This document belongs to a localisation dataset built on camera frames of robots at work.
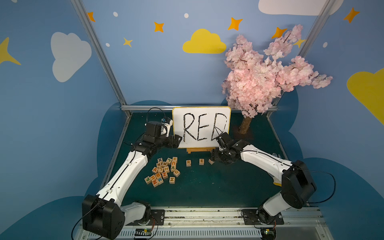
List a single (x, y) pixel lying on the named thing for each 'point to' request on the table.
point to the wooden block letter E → (201, 161)
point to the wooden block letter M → (172, 180)
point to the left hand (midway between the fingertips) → (175, 134)
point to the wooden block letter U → (173, 163)
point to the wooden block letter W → (160, 180)
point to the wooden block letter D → (210, 162)
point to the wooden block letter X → (160, 160)
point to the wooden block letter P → (148, 180)
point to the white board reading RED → (199, 126)
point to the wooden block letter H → (153, 177)
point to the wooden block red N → (155, 183)
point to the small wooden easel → (199, 149)
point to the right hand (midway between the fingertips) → (216, 156)
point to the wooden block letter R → (188, 163)
